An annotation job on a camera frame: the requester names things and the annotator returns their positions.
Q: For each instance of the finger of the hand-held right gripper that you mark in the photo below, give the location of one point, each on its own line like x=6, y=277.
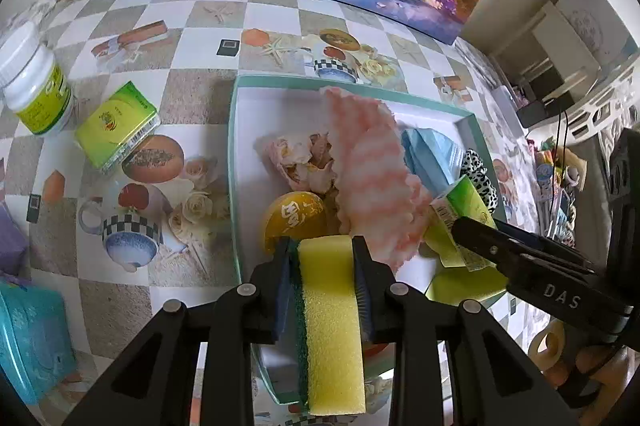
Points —
x=545, y=281
x=550, y=248

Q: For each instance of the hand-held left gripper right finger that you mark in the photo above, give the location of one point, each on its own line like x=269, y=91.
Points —
x=362, y=301

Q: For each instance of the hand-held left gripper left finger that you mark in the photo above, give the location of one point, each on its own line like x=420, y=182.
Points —
x=282, y=291

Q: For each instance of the yellow green sponge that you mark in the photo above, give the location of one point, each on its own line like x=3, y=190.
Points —
x=330, y=331

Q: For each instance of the yellow round object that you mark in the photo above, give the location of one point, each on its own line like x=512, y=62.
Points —
x=295, y=218

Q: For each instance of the lime green cloth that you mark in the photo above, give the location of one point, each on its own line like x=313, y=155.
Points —
x=460, y=286

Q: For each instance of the green tissue pack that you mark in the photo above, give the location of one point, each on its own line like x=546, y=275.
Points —
x=117, y=121
x=462, y=206

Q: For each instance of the black white spotted scrunchie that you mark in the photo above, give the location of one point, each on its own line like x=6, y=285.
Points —
x=475, y=168

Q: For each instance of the pink white fluffy cloth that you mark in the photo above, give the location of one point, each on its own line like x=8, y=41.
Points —
x=370, y=166

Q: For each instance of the pink floral fabric scrunchie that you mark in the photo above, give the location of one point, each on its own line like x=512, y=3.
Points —
x=295, y=156

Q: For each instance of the blue face mask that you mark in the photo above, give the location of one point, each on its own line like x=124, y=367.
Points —
x=430, y=156

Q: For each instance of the teal edged white tray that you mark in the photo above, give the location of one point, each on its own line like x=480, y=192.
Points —
x=250, y=121

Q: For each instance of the person's right hand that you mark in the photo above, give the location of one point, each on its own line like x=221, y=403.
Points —
x=615, y=371

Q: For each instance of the pile of colourful clutter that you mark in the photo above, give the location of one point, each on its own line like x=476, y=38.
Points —
x=550, y=186

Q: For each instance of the black power bank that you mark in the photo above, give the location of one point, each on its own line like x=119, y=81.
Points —
x=537, y=113

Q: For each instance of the white furniture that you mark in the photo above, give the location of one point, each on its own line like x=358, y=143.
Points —
x=565, y=56

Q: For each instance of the white cardboard box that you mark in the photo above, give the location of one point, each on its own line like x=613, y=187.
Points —
x=595, y=26

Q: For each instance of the white pill bottle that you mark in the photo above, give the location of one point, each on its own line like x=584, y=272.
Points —
x=35, y=86

